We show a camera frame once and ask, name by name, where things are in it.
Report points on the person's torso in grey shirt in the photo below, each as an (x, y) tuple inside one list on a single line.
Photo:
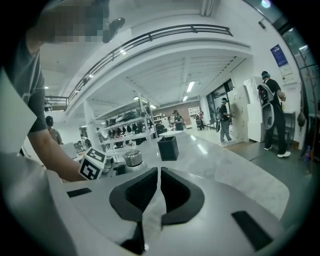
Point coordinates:
[(27, 75)]

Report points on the silver bottle lid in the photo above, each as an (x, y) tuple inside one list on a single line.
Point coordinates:
[(132, 157)]

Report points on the blue wall poster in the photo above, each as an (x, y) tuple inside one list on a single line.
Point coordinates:
[(278, 55)]

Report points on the white shelf rack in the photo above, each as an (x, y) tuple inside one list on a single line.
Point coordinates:
[(120, 125)]

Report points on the person's head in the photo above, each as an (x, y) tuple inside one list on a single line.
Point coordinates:
[(62, 22)]

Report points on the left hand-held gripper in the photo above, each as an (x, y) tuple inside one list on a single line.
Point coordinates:
[(91, 165)]

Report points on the white wall notice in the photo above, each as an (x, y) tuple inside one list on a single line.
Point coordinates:
[(285, 74)]

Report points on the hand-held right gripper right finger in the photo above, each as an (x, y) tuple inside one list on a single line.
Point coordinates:
[(225, 200)]

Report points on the person's left forearm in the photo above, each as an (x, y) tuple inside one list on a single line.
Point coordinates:
[(57, 160)]

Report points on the black head-mounted camera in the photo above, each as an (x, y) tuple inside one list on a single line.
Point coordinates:
[(113, 28)]

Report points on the white lockers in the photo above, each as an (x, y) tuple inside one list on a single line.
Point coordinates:
[(250, 117)]

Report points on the black square pen holder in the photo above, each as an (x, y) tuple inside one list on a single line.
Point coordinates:
[(168, 148)]

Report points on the black mezzanine railing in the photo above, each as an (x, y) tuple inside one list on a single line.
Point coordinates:
[(150, 37)]

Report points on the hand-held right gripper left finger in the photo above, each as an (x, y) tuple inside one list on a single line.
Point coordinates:
[(87, 205)]

